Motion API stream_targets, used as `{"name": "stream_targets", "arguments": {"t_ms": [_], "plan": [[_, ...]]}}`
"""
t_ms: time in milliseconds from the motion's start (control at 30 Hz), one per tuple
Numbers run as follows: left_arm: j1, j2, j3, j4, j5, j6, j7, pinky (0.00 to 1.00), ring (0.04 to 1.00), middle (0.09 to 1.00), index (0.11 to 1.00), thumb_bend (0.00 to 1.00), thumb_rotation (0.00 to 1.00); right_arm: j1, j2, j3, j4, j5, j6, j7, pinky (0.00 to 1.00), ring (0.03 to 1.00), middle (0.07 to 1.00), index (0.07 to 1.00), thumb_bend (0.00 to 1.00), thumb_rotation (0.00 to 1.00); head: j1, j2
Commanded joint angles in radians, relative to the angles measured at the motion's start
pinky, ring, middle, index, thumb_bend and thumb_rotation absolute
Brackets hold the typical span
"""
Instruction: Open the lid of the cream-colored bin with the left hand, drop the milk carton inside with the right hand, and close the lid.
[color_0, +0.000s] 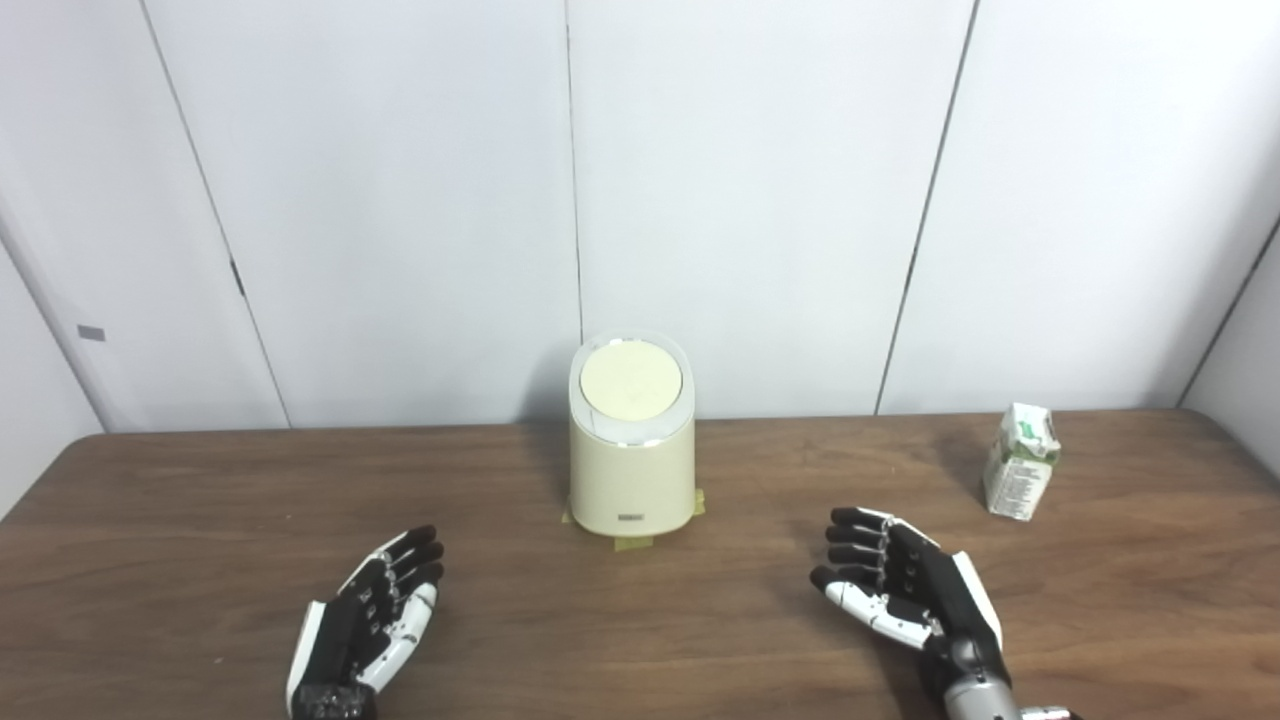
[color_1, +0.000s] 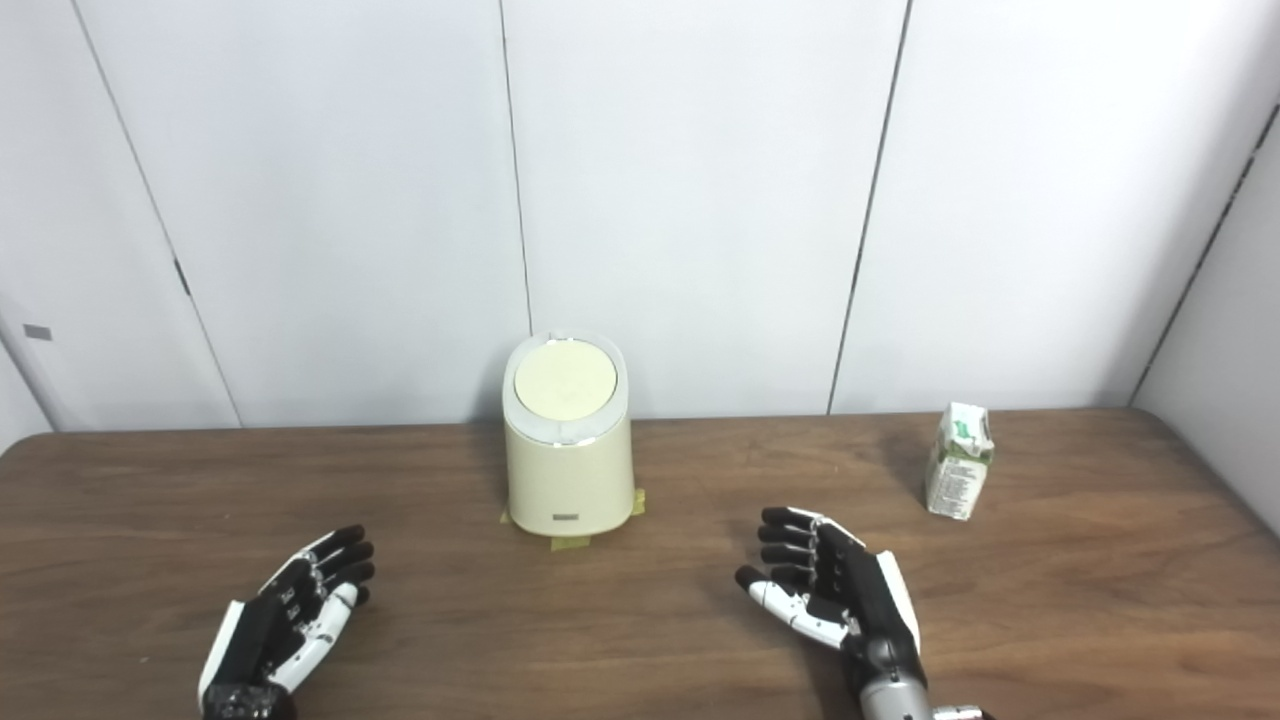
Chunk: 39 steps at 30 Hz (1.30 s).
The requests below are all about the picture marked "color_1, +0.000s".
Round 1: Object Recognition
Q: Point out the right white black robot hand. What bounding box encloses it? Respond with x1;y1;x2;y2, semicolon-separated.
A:
735;506;926;691

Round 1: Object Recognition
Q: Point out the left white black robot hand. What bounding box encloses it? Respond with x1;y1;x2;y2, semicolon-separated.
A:
197;525;376;720

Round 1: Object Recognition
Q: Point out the white green milk carton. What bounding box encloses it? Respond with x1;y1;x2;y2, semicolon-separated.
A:
924;402;995;521

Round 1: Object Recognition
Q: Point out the cream round bin lid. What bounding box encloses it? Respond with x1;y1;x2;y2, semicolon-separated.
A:
514;340;618;422

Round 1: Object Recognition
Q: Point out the cream-colored round bin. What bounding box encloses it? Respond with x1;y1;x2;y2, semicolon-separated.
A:
502;332;635;537

